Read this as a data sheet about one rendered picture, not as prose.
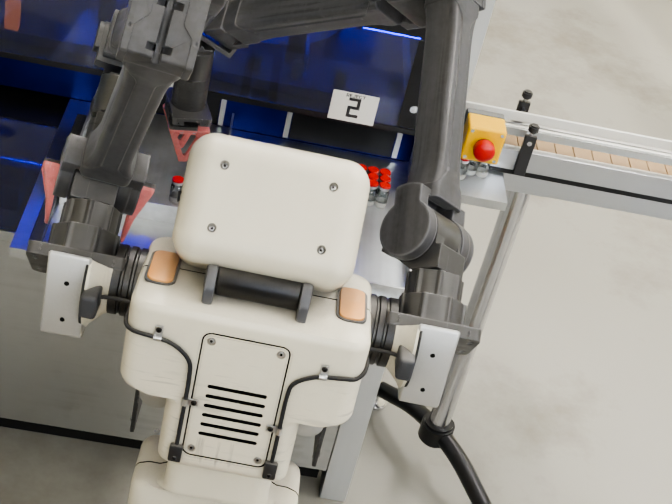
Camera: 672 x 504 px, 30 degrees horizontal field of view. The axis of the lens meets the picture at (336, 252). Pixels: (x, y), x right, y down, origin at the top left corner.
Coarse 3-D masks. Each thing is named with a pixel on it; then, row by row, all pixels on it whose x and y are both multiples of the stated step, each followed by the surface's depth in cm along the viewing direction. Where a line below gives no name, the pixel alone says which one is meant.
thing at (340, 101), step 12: (336, 96) 226; (348, 96) 226; (360, 96) 226; (372, 96) 226; (336, 108) 228; (360, 108) 227; (372, 108) 227; (348, 120) 229; (360, 120) 229; (372, 120) 229
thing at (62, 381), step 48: (0, 240) 247; (0, 288) 255; (0, 336) 262; (48, 336) 262; (96, 336) 261; (0, 384) 270; (48, 384) 270; (96, 384) 269; (96, 432) 278; (144, 432) 277; (336, 432) 276
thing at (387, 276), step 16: (368, 208) 227; (384, 208) 228; (368, 224) 223; (368, 240) 219; (368, 256) 216; (384, 256) 216; (368, 272) 212; (384, 272) 213; (400, 272) 214; (384, 288) 205; (400, 288) 205
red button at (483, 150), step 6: (474, 144) 230; (480, 144) 228; (486, 144) 228; (492, 144) 229; (474, 150) 229; (480, 150) 228; (486, 150) 228; (492, 150) 228; (474, 156) 229; (480, 156) 229; (486, 156) 229; (492, 156) 229
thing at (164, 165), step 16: (160, 128) 235; (224, 128) 239; (144, 144) 229; (160, 144) 230; (160, 160) 226; (176, 160) 227; (160, 176) 222; (160, 192) 218; (144, 208) 210; (160, 208) 210; (176, 208) 210
